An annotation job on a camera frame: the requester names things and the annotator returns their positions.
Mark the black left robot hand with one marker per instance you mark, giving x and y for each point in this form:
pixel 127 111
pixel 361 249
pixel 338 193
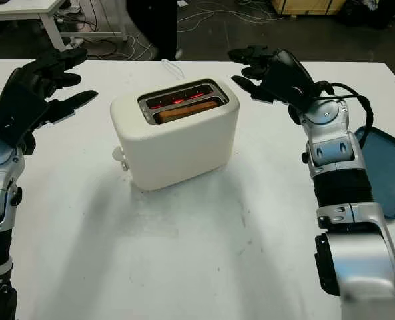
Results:
pixel 50 66

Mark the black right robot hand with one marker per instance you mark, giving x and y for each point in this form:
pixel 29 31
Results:
pixel 283 80

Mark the browned toast slice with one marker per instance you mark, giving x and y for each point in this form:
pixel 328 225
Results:
pixel 184 112

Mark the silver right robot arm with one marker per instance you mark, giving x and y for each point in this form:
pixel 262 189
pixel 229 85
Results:
pixel 333 153

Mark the person in black trousers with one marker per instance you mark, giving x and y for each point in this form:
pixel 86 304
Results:
pixel 165 30

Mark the white two-slot toaster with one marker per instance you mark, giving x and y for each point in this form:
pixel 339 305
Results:
pixel 170 146

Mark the white office desk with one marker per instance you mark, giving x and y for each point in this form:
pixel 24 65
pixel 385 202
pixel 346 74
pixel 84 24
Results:
pixel 17 8

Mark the black bag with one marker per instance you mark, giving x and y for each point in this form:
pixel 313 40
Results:
pixel 377 13

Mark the blue plastic tray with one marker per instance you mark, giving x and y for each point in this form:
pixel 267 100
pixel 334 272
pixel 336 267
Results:
pixel 393 173

